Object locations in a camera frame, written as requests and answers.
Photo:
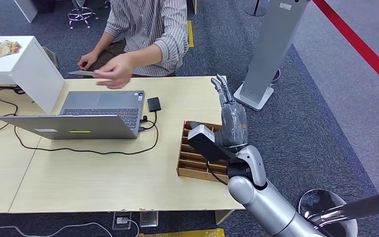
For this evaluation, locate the person's right hand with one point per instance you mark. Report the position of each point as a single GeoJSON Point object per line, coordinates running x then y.
{"type": "Point", "coordinates": [86, 60]}

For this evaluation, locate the person's left hand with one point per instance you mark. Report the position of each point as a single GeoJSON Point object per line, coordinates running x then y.
{"type": "Point", "coordinates": [116, 72]}

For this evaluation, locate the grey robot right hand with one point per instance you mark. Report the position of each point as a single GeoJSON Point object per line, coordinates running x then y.
{"type": "Point", "coordinates": [233, 124]}

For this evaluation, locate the person's left forearm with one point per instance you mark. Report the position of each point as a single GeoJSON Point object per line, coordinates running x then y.
{"type": "Point", "coordinates": [150, 54]}

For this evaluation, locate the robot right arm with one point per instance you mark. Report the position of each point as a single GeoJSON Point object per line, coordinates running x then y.
{"type": "Point", "coordinates": [261, 202]}

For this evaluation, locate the person's right forearm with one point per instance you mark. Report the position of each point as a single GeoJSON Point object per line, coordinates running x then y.
{"type": "Point", "coordinates": [106, 42]}

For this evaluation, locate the wooden slotted card holder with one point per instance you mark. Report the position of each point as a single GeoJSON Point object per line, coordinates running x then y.
{"type": "Point", "coordinates": [192, 165]}

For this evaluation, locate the person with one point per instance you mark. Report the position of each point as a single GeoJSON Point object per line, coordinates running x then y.
{"type": "Point", "coordinates": [143, 19]}

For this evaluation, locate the grey mesh bin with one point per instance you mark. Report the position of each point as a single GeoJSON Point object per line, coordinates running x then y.
{"type": "Point", "coordinates": [51, 56]}

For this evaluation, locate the chrome office chair base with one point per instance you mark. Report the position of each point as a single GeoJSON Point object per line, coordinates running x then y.
{"type": "Point", "coordinates": [81, 14]}

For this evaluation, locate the black external drive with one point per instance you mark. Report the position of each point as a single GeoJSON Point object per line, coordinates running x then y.
{"type": "Point", "coordinates": [154, 104]}

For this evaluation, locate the white box stand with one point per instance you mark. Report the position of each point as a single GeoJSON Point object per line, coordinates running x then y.
{"type": "Point", "coordinates": [36, 75]}

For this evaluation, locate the grey laptop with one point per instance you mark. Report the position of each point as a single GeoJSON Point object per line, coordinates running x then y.
{"type": "Point", "coordinates": [88, 126]}

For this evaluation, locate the white cabinet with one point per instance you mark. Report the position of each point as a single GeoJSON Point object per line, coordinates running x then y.
{"type": "Point", "coordinates": [26, 8]}

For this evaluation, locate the black scissors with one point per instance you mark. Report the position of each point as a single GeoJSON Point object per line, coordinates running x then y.
{"type": "Point", "coordinates": [11, 88]}

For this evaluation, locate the yellow floor strip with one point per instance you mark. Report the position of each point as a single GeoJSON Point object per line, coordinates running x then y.
{"type": "Point", "coordinates": [190, 32]}

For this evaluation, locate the autumn picture sticker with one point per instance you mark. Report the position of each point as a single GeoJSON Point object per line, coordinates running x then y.
{"type": "Point", "coordinates": [1, 49]}

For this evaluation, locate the grey kiosk stand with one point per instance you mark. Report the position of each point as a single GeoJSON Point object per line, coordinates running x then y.
{"type": "Point", "coordinates": [274, 42]}

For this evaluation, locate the chrome stanchion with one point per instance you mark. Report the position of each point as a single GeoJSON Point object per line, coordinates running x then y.
{"type": "Point", "coordinates": [322, 200]}

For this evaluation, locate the yellow floor mat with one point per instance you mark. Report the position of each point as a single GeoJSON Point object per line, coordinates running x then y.
{"type": "Point", "coordinates": [189, 233]}

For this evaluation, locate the metal floor plate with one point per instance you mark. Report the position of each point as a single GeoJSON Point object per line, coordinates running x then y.
{"type": "Point", "coordinates": [149, 219]}

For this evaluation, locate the floor power socket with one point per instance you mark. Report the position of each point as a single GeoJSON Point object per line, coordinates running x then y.
{"type": "Point", "coordinates": [122, 220]}

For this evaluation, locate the red barrier belt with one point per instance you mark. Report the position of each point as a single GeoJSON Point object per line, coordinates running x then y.
{"type": "Point", "coordinates": [356, 41]}

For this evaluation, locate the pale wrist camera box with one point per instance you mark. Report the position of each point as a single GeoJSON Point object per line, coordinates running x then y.
{"type": "Point", "coordinates": [201, 135]}

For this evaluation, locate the black stanchion post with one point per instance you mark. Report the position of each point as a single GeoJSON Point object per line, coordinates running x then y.
{"type": "Point", "coordinates": [255, 9]}

